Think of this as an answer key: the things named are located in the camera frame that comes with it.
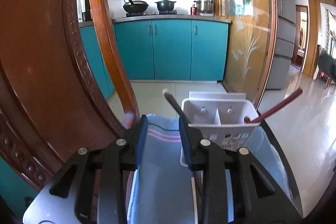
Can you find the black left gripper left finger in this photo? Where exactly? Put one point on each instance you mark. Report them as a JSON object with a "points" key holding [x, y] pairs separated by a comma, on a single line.
{"points": [[90, 188]]}

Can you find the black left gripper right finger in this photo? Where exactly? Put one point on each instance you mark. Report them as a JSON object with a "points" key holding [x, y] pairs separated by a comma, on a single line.
{"points": [[253, 188]]}

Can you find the dark brown chopstick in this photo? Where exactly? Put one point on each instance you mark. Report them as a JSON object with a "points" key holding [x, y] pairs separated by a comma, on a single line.
{"points": [[174, 104]]}

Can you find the teal kitchen cabinets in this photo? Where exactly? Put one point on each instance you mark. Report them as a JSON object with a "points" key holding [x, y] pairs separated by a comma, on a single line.
{"points": [[167, 49]]}

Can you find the blue striped cloth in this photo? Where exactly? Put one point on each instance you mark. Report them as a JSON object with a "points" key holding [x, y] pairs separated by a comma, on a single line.
{"points": [[162, 188]]}

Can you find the reddish brown chopstick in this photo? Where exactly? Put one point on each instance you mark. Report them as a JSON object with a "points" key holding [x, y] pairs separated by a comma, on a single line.
{"points": [[275, 108]]}

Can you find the carved wooden chair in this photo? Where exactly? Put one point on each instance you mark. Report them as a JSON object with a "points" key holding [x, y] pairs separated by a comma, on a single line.
{"points": [[51, 104]]}

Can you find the white plastic utensil holder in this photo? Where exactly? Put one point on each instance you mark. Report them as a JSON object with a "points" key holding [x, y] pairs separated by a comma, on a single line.
{"points": [[223, 118]]}

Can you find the dark chair in background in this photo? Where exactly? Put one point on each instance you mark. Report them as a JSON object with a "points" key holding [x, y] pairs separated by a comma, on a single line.
{"points": [[325, 66]]}

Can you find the grey refrigerator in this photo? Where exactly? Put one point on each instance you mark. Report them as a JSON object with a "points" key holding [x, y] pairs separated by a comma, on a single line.
{"points": [[284, 45]]}

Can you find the black wok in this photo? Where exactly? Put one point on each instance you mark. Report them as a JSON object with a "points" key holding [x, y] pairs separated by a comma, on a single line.
{"points": [[132, 7]]}

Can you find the gas stove top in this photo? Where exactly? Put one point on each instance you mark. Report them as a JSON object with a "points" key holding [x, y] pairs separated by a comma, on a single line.
{"points": [[132, 14]]}

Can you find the black lidded pot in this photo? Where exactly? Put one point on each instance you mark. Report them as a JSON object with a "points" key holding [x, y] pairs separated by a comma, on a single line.
{"points": [[165, 5]]}

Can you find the red thermos bottle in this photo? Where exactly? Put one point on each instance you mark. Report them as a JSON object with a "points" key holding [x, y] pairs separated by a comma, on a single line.
{"points": [[193, 10]]}

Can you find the stainless steel pot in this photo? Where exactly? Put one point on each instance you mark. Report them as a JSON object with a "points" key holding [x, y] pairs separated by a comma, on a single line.
{"points": [[205, 6]]}

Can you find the frosted glass sliding door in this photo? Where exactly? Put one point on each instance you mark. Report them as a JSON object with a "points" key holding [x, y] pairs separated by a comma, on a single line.
{"points": [[251, 41]]}

